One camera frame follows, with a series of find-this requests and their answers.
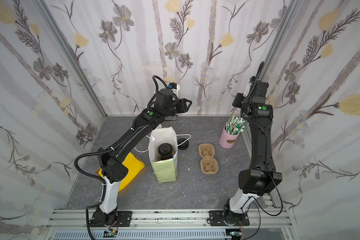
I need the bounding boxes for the stack of black lids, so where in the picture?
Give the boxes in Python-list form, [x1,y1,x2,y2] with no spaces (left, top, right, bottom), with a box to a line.
[178,138,189,150]

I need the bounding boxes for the black paper coffee cup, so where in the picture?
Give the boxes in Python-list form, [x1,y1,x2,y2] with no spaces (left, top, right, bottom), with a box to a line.
[158,148,174,161]

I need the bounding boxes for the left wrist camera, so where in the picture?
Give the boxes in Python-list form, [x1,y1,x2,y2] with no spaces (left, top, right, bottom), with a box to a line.
[168,83,180,95]

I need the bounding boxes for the black plastic cup lid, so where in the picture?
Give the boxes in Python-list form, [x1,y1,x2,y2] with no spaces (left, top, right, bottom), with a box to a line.
[158,143,173,156]

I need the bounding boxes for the brown pulp cup carrier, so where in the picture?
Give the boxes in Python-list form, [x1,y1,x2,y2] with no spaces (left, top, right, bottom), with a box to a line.
[198,144,219,175]

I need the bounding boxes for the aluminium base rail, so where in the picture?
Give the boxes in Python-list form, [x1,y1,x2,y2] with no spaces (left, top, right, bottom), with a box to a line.
[42,208,298,240]

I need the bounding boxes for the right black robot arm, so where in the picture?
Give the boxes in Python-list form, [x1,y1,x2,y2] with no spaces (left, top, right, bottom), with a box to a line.
[222,62,282,226]

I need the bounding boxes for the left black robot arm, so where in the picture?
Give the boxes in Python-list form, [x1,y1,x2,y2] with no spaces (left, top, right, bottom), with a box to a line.
[74,75,192,239]

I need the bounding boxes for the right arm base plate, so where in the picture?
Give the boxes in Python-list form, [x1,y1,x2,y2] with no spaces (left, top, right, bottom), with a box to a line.
[207,211,250,227]

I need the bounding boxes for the yellow napkins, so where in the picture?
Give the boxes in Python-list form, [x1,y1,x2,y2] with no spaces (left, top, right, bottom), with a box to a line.
[97,152,146,193]

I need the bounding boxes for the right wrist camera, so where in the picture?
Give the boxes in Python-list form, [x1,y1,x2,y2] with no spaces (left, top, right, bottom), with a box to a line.
[243,82,252,97]

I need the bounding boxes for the green white paper bag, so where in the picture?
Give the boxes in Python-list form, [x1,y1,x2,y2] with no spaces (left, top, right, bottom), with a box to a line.
[135,125,192,183]

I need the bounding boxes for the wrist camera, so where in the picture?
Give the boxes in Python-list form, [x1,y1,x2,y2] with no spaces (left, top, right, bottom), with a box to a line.
[168,83,180,95]
[243,82,252,97]

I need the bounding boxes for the green white wrapped straws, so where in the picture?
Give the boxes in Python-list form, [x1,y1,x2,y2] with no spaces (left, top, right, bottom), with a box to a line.
[224,115,246,136]

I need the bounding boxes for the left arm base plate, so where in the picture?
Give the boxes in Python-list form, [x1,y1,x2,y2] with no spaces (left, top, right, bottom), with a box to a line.
[89,210,132,228]

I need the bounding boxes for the pink straw holder cup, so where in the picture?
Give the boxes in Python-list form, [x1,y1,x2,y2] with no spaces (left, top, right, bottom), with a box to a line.
[219,128,239,149]

